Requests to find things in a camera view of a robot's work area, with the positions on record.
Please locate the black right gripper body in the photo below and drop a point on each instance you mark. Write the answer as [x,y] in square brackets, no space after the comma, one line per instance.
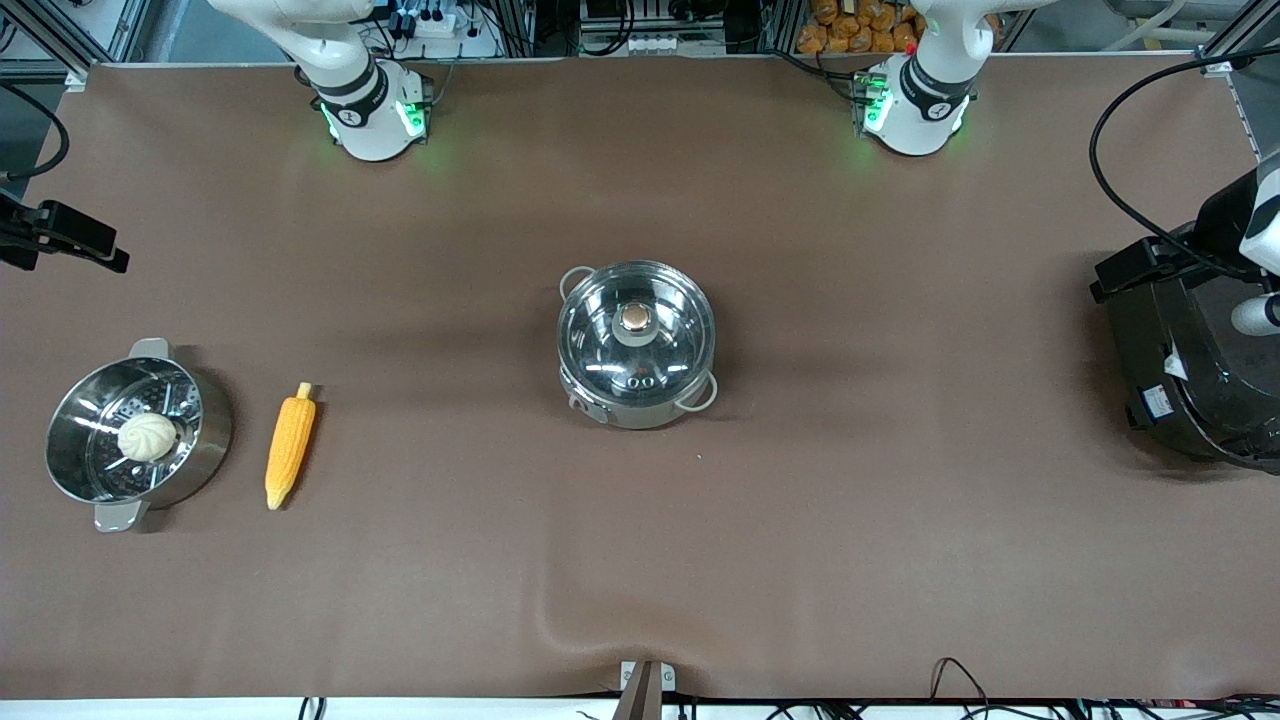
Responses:
[12,243]

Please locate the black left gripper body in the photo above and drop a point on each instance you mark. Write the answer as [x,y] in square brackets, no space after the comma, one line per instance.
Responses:
[1218,222]

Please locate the yellow corn cob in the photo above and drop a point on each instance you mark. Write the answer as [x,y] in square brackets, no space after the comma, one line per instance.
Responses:
[290,445]

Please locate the glass lid with knob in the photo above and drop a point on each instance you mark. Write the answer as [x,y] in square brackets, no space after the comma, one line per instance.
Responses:
[600,340]

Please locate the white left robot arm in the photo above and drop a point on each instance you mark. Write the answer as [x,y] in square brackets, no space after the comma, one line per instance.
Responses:
[925,110]

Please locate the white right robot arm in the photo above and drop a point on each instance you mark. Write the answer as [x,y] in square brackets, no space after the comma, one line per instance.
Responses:
[365,120]

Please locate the steel steamer pot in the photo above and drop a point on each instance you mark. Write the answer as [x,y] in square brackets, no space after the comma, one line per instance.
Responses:
[205,440]

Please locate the black round cooker appliance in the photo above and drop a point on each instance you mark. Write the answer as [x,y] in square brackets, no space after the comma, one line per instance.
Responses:
[1190,400]

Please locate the white steamed bun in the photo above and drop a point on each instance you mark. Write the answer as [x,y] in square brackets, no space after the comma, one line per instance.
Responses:
[147,438]

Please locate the bag of orange breads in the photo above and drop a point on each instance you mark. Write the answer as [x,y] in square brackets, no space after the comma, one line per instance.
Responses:
[850,35]

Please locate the white power strip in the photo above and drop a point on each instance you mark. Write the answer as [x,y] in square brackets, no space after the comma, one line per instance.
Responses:
[655,44]
[442,28]

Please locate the brown table mat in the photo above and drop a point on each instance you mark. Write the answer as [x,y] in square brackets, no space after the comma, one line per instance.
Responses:
[640,570]

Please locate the metal table clamp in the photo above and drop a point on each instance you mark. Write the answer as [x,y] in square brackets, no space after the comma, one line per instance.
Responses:
[640,695]

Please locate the aluminium frame profile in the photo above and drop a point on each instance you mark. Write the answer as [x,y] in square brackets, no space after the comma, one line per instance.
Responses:
[60,40]
[1240,70]

